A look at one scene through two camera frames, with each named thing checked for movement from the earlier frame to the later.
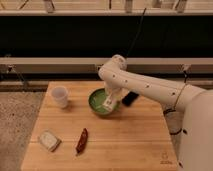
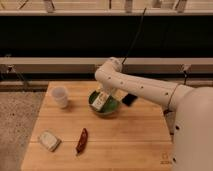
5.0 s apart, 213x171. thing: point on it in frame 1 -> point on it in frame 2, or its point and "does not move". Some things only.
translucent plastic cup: [60, 94] does not move
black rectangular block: [130, 98] does not move
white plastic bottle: [108, 102] -> [99, 100]
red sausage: [82, 141] does not move
